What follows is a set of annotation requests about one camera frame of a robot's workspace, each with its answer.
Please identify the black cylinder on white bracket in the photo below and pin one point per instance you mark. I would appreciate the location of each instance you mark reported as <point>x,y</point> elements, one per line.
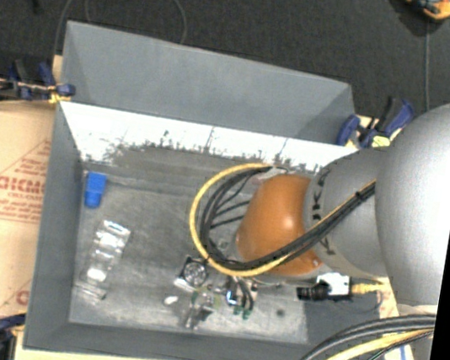
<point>319,292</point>

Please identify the grey metal bin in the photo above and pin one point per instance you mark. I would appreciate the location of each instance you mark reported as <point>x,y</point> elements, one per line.
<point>188,92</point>

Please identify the blue plastic cup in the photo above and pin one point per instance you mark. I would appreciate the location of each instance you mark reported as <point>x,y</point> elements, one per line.
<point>94,189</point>

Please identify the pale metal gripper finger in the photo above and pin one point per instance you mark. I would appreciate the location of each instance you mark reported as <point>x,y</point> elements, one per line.
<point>197,312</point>
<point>173,299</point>

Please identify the clear plastic bottle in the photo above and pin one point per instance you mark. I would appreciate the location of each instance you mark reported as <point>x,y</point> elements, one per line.
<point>104,257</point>

